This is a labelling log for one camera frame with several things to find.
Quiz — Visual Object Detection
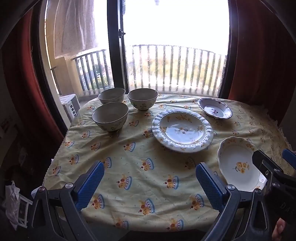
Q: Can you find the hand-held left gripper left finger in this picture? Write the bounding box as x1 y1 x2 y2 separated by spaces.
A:
26 161 105 241

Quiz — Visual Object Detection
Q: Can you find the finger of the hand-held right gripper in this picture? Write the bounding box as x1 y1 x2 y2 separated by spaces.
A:
282 149 296 171
252 150 286 186

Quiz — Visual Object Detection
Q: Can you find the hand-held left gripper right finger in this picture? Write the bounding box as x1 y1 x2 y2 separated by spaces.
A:
195 162 272 241

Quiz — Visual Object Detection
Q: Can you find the white scalloped yellow-flower dish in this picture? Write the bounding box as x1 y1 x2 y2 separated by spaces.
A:
217 136 267 192

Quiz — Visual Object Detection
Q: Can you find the large white yellow-flowered plate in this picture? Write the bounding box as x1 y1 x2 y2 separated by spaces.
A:
151 108 214 153

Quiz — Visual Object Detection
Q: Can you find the cream floral ceramic bowl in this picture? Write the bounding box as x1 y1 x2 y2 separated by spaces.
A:
92 102 129 132
127 88 159 111
98 88 126 105

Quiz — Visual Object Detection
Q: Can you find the small blue-rimmed dish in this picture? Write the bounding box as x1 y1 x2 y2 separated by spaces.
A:
197 97 233 120

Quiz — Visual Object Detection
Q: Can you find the person's right hand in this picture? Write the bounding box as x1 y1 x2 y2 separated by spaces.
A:
272 218 288 241

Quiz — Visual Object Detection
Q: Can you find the yellow printed tablecloth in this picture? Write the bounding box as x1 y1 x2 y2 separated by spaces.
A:
43 94 294 232

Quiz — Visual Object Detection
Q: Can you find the white air conditioner unit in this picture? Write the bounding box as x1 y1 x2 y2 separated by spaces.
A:
59 94 81 123

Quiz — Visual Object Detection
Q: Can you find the crumpled white plastic bag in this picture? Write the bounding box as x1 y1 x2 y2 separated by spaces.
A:
2 181 21 230

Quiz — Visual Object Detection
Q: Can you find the red curtain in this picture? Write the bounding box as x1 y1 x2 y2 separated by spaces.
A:
228 0 296 130
0 7 67 163

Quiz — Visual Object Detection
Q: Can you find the balcony railing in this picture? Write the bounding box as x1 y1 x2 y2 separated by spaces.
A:
70 44 227 98

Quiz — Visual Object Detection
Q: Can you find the hanging white dotted cloth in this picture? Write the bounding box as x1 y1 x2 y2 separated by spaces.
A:
54 0 97 59

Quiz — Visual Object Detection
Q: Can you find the white wire rack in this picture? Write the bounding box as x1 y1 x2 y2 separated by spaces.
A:
17 193 33 230

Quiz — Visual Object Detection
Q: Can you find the black window frame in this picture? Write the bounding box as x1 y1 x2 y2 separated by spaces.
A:
31 0 238 139

